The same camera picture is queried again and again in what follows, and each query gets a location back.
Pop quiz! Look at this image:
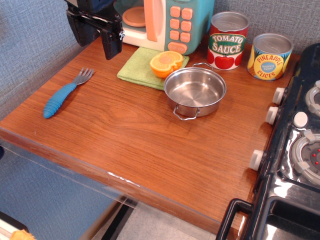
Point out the orange toy pepper half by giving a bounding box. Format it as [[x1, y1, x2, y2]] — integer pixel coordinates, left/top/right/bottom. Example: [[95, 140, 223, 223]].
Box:
[[149, 51, 184, 79]]

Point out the black toy stove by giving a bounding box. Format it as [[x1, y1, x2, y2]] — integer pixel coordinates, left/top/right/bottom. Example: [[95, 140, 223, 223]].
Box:
[[215, 42, 320, 240]]

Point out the black oven door handle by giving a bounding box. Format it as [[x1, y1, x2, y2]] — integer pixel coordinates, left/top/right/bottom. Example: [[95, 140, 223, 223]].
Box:
[[216, 198, 254, 240]]

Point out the white stove knob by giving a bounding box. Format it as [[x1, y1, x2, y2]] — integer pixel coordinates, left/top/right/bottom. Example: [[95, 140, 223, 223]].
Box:
[[272, 87, 286, 105], [249, 149, 264, 171], [265, 106, 279, 125]]

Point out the pineapple slices can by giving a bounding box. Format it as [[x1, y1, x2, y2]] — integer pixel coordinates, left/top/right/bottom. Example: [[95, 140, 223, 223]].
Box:
[[247, 33, 294, 81]]

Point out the teal toy microwave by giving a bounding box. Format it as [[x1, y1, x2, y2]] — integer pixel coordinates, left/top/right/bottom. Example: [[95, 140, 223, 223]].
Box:
[[114, 0, 215, 55]]

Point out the orange toy object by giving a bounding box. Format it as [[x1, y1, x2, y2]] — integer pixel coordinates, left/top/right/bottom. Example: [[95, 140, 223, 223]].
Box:
[[9, 229, 35, 240]]

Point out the grey stove burner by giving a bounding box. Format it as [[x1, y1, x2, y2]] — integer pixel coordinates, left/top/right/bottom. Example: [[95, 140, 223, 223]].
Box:
[[290, 129, 320, 186], [305, 80, 320, 117]]

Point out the green cloth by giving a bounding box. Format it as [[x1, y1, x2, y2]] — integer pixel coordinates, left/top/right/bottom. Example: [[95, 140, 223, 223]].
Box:
[[117, 47, 190, 90]]

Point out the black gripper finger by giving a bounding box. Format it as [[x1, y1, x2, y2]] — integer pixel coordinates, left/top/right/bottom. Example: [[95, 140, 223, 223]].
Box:
[[100, 29, 123, 60], [66, 12, 100, 47]]

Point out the blue handled toy fork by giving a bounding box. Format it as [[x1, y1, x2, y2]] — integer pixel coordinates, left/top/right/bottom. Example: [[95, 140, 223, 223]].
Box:
[[43, 67, 94, 119]]

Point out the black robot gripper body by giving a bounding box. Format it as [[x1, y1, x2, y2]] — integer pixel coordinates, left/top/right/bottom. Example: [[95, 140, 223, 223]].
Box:
[[65, 0, 124, 37]]

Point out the white stove button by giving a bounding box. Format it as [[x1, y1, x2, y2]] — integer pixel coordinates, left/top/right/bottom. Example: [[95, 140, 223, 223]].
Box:
[[293, 111, 308, 128]]

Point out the tomato sauce can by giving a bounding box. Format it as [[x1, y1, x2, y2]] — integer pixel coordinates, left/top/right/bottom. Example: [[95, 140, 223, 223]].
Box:
[[207, 11, 250, 70]]

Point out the small stainless steel pot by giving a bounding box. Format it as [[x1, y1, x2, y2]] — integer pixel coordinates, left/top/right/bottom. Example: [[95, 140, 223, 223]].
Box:
[[163, 62, 227, 121]]

